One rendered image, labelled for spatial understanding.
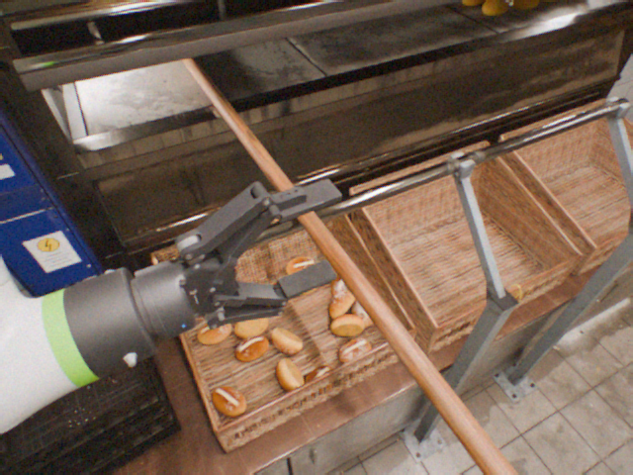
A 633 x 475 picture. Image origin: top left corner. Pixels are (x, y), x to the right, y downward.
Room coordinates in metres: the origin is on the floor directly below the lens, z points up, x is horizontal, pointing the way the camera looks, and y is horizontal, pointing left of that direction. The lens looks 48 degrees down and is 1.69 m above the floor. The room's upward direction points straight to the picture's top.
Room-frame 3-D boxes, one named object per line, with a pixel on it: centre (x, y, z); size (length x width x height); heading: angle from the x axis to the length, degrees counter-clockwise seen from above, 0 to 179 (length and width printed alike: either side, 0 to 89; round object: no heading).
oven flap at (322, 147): (1.10, -0.31, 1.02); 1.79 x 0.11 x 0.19; 117
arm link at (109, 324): (0.21, 0.20, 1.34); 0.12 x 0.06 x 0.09; 28
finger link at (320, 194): (0.31, 0.01, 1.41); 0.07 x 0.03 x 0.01; 118
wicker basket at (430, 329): (0.87, -0.45, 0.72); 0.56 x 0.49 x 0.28; 117
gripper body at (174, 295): (0.24, 0.13, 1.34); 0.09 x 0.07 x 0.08; 118
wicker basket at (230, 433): (0.62, 0.09, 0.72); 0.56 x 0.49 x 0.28; 118
